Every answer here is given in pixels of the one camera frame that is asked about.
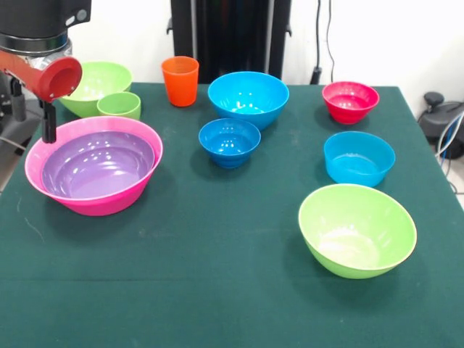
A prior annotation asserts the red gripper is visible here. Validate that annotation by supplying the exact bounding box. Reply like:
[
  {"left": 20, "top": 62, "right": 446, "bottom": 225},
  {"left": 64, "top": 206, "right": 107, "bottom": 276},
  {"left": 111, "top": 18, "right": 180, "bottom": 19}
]
[{"left": 0, "top": 49, "right": 83, "bottom": 144}]

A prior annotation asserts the purple bowl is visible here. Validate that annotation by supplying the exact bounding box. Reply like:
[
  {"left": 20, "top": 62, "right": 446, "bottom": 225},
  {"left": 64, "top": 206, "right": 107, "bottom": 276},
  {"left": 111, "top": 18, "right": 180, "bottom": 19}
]
[{"left": 41, "top": 130, "right": 156, "bottom": 199}]

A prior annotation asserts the large pink bowl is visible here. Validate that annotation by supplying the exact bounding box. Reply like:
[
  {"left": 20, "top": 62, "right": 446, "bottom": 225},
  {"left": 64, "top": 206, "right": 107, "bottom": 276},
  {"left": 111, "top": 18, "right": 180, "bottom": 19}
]
[{"left": 24, "top": 115, "right": 164, "bottom": 218}]

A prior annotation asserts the green bowl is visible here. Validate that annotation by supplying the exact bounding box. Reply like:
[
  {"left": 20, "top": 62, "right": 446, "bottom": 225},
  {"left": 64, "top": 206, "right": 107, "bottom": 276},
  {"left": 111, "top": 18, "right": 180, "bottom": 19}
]
[
  {"left": 298, "top": 183, "right": 418, "bottom": 280},
  {"left": 57, "top": 61, "right": 133, "bottom": 119}
]

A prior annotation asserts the green cup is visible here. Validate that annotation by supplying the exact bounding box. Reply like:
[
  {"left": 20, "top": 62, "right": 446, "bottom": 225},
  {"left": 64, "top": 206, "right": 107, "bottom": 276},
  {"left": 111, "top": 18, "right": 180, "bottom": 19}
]
[{"left": 96, "top": 91, "right": 142, "bottom": 120}]

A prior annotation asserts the orange cup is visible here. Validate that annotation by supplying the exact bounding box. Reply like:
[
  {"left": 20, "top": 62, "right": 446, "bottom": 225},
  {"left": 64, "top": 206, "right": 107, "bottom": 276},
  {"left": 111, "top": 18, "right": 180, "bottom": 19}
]
[{"left": 161, "top": 56, "right": 200, "bottom": 108}]

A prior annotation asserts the small dark blue bowl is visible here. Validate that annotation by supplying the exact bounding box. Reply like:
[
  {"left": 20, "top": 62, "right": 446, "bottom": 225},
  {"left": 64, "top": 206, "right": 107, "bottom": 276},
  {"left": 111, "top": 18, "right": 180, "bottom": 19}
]
[{"left": 198, "top": 117, "right": 262, "bottom": 170}]

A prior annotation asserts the large blue bowl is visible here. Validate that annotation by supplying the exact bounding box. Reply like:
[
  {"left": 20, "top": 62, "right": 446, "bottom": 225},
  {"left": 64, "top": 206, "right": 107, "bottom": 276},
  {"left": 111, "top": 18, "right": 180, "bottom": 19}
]
[{"left": 207, "top": 71, "right": 290, "bottom": 131}]

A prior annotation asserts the dark green table cloth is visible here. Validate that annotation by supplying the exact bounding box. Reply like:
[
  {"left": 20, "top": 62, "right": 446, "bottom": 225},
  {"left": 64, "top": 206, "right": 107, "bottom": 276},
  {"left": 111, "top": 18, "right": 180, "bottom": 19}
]
[{"left": 0, "top": 82, "right": 464, "bottom": 348}]

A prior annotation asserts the small pink bowl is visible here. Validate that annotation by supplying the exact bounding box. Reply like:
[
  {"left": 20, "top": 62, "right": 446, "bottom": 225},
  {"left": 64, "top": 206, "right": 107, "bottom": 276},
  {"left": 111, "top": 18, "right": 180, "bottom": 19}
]
[{"left": 321, "top": 80, "right": 381, "bottom": 125}]

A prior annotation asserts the light blue straight-sided bowl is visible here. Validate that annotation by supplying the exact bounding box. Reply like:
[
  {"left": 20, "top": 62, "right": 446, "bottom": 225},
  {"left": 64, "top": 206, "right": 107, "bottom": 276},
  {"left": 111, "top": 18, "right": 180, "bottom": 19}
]
[{"left": 323, "top": 130, "right": 397, "bottom": 189}]

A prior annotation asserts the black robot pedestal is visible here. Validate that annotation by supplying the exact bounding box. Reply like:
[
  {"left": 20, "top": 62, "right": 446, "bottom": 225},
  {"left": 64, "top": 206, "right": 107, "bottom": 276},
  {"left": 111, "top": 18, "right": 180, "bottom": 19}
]
[{"left": 166, "top": 0, "right": 293, "bottom": 85}]

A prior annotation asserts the black wall cable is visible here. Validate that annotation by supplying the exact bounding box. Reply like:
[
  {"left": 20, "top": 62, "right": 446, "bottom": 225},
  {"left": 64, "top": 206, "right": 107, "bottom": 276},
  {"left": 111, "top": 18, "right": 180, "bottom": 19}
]
[{"left": 311, "top": 0, "right": 336, "bottom": 86}]

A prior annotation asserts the bundle of floor cables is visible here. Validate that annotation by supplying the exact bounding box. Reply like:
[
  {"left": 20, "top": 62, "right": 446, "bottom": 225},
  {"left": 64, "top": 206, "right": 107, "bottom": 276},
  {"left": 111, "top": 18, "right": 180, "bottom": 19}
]
[{"left": 433, "top": 112, "right": 464, "bottom": 196}]

